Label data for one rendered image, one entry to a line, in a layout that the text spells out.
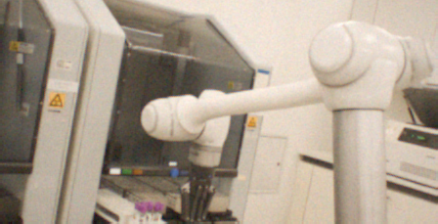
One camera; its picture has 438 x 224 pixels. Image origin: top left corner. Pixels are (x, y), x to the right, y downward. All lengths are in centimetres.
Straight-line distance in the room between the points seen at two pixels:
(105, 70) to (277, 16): 225
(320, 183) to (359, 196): 312
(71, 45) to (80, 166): 39
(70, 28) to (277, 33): 236
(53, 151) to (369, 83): 107
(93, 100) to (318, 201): 267
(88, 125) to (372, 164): 103
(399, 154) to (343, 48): 284
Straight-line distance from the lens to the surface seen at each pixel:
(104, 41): 183
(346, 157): 108
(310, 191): 426
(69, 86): 179
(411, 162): 381
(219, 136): 155
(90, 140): 186
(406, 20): 429
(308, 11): 416
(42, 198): 184
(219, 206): 225
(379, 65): 108
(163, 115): 140
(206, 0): 349
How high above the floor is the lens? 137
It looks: 3 degrees down
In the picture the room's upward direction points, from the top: 11 degrees clockwise
